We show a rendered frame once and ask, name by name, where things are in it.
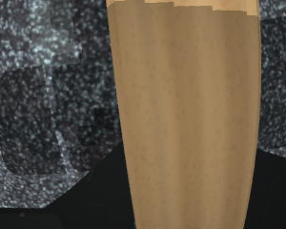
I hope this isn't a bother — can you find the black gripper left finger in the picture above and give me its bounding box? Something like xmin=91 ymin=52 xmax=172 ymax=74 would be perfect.
xmin=0 ymin=142 xmax=134 ymax=229

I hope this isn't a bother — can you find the tan wooden board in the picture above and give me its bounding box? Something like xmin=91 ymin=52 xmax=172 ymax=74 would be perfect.
xmin=106 ymin=0 xmax=261 ymax=229

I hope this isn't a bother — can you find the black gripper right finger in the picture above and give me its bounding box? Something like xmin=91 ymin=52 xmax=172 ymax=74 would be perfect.
xmin=243 ymin=149 xmax=286 ymax=229

